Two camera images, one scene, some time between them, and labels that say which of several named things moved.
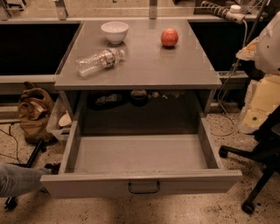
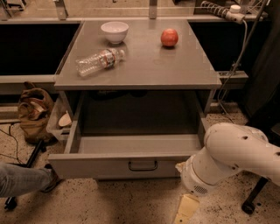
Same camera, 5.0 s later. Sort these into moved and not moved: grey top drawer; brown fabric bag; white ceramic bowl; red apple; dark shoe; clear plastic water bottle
Moved: dark shoe; grey top drawer
Not moved: red apple; clear plastic water bottle; brown fabric bag; white ceramic bowl
